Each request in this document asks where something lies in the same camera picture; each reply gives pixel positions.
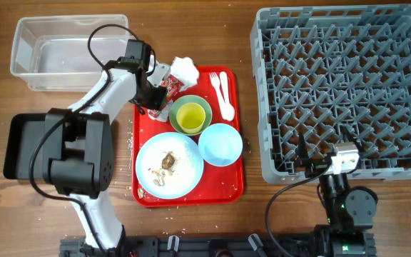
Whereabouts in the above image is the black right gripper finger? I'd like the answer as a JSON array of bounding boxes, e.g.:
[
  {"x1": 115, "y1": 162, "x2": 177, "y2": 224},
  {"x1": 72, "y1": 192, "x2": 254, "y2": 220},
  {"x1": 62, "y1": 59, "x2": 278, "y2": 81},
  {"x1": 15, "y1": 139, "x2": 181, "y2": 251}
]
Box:
[
  {"x1": 295, "y1": 131, "x2": 310, "y2": 167},
  {"x1": 340, "y1": 126, "x2": 363, "y2": 152}
]

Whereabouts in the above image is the red snack wrapper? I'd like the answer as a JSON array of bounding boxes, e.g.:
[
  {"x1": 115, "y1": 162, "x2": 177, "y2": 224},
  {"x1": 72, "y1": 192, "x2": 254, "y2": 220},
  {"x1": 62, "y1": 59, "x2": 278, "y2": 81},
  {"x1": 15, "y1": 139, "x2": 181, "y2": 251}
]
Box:
[{"x1": 160, "y1": 75, "x2": 184, "y2": 103}]

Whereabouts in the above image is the white napkin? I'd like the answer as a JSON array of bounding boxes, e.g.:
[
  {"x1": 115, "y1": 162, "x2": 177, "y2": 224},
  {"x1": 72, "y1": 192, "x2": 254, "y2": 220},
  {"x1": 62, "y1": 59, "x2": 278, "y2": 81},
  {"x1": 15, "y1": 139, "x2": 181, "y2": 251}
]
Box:
[{"x1": 148, "y1": 57, "x2": 199, "y2": 122}]

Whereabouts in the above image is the green bowl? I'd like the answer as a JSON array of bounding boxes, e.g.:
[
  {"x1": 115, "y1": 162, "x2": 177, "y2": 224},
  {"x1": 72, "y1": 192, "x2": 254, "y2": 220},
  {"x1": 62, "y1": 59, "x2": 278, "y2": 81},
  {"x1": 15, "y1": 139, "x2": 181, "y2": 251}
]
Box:
[{"x1": 169, "y1": 95, "x2": 213, "y2": 136}]

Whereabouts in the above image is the yellow cup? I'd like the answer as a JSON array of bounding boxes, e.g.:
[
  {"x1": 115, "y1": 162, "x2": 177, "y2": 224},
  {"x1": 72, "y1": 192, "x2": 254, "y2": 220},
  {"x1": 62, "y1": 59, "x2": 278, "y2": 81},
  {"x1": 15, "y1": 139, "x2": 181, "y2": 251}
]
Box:
[{"x1": 176, "y1": 103, "x2": 206, "y2": 134}]

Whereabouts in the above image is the light blue bowl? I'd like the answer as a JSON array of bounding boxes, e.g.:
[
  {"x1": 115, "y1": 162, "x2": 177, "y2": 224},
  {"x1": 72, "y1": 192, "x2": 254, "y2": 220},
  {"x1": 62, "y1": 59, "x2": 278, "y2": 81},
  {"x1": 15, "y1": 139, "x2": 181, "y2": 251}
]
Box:
[{"x1": 198, "y1": 123, "x2": 243, "y2": 167}]

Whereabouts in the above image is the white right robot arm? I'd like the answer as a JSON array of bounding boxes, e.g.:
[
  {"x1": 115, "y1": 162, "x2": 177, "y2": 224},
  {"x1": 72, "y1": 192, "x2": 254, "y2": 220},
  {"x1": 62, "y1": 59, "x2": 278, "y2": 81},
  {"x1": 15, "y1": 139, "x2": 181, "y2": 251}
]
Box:
[{"x1": 295, "y1": 127, "x2": 378, "y2": 257}]

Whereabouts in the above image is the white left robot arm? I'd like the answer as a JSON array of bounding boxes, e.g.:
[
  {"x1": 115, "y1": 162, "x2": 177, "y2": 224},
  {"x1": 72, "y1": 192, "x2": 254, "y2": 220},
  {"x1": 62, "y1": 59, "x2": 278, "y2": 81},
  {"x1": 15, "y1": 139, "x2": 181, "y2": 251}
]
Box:
[{"x1": 28, "y1": 58, "x2": 170, "y2": 256}]

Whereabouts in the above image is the grey dishwasher rack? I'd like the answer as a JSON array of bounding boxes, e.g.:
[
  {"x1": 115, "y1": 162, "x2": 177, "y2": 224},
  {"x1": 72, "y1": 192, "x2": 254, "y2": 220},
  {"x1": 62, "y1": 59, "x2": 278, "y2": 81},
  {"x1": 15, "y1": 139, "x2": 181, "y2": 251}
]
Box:
[{"x1": 250, "y1": 4, "x2": 411, "y2": 184}]

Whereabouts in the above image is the clear plastic waste bin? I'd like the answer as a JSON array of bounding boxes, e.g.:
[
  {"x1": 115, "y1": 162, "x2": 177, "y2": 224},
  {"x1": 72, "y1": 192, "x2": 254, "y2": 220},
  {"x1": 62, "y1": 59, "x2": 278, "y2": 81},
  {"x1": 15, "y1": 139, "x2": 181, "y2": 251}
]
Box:
[{"x1": 10, "y1": 14, "x2": 128, "y2": 91}]

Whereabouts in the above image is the white plastic fork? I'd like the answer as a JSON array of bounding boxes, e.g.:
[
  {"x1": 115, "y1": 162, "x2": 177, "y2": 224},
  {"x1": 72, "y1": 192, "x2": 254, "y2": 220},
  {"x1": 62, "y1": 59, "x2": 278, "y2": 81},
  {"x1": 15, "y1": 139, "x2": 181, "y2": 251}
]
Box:
[{"x1": 209, "y1": 72, "x2": 226, "y2": 118}]

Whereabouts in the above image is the brown food scrap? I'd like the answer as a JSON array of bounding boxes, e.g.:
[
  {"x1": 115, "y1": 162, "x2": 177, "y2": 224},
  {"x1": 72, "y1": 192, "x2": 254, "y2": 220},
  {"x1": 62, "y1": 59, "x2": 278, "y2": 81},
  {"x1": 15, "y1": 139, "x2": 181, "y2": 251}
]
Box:
[{"x1": 161, "y1": 151, "x2": 176, "y2": 170}]

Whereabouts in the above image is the light blue plate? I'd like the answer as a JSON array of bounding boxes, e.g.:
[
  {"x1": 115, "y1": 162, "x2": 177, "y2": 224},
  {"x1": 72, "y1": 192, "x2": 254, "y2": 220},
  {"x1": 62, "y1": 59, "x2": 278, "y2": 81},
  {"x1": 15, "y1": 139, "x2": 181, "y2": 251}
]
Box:
[{"x1": 135, "y1": 132, "x2": 204, "y2": 200}]

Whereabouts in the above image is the red serving tray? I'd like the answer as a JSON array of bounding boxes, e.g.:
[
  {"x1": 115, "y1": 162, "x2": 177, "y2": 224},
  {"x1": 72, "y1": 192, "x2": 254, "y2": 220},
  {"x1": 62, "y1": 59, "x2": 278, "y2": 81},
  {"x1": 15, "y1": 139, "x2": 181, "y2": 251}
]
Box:
[{"x1": 131, "y1": 66, "x2": 244, "y2": 208}]

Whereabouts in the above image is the white plastic spoon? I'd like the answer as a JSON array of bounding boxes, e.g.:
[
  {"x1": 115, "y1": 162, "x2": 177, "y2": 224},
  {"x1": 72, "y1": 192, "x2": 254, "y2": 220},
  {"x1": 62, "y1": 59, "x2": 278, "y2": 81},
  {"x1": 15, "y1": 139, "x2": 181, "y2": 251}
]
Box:
[{"x1": 219, "y1": 71, "x2": 235, "y2": 121}]

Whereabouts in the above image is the nut shell scrap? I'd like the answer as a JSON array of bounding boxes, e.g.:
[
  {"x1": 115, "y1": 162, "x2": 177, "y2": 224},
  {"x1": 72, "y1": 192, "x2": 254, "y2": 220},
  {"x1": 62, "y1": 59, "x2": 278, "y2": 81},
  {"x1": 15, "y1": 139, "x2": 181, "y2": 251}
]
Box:
[{"x1": 137, "y1": 188, "x2": 145, "y2": 198}]

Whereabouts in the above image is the black plastic bin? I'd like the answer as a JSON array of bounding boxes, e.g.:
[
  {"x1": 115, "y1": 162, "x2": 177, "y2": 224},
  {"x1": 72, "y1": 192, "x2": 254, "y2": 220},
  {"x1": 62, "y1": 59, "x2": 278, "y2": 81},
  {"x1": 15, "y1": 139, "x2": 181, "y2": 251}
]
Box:
[{"x1": 3, "y1": 111, "x2": 64, "y2": 180}]

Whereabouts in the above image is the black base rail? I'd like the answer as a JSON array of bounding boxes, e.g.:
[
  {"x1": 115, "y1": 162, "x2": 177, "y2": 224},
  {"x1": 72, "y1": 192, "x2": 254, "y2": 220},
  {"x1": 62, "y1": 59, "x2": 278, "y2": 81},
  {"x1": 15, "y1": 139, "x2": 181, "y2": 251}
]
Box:
[{"x1": 59, "y1": 233, "x2": 377, "y2": 257}]

